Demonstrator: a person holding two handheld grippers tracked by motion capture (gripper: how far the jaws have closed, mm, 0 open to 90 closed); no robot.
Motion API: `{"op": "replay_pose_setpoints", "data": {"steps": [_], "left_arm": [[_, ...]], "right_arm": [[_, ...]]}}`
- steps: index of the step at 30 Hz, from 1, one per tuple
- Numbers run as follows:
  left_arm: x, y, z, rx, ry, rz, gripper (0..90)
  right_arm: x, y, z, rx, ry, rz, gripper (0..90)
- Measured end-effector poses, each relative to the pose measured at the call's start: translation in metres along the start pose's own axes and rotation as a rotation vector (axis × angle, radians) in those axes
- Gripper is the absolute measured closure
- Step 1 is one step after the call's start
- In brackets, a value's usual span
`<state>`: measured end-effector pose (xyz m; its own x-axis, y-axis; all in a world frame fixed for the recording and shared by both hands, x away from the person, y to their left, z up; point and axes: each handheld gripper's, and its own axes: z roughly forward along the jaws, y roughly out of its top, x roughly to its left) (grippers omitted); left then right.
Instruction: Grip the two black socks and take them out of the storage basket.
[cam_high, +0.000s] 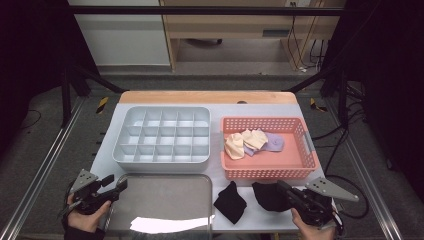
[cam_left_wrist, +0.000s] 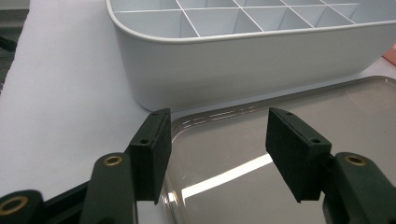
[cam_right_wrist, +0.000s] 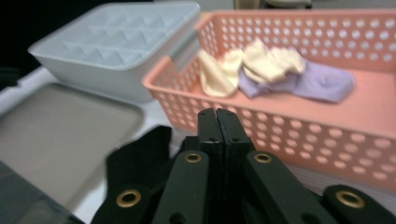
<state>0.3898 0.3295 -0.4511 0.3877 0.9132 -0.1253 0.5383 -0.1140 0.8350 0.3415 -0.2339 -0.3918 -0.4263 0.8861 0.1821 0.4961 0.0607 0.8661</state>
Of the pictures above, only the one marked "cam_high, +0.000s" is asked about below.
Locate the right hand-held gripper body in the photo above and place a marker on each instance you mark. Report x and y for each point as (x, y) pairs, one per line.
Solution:
(325, 188)

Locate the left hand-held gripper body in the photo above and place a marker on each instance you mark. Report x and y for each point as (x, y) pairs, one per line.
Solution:
(83, 180)

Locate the black sock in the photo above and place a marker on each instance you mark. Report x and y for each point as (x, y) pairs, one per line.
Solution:
(266, 196)
(230, 203)

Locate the pink perforated basket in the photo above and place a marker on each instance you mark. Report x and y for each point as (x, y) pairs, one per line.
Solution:
(293, 160)

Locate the translucent grey box lid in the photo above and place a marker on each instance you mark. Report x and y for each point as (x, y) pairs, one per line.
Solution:
(160, 200)

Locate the purple sock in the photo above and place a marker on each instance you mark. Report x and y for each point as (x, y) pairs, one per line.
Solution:
(250, 151)
(276, 142)

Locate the white divided storage box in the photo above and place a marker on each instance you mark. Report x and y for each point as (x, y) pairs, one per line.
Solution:
(160, 166)

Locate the person's right hand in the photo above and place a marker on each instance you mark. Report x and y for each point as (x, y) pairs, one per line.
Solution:
(313, 233)

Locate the person's left hand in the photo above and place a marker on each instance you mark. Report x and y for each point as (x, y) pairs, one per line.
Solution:
(85, 222)

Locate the yellow black tape strip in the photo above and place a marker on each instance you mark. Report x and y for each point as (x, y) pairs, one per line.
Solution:
(313, 104)
(102, 105)

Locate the black metal stand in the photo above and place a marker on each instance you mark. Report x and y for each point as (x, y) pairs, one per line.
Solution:
(66, 100)
(343, 100)

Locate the white cabinet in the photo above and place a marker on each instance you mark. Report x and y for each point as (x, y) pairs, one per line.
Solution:
(123, 43)

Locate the dark curtain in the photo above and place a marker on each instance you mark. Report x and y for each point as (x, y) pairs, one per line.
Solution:
(30, 50)
(393, 66)

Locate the wooden desk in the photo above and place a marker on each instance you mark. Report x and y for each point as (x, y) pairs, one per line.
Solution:
(233, 25)

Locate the black metal crossbar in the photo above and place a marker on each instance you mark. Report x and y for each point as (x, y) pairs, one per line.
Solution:
(200, 10)

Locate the aluminium rail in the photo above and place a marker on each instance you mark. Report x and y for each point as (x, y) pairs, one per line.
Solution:
(58, 150)
(383, 216)

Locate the white wall socket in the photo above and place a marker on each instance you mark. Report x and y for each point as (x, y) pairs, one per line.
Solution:
(298, 3)

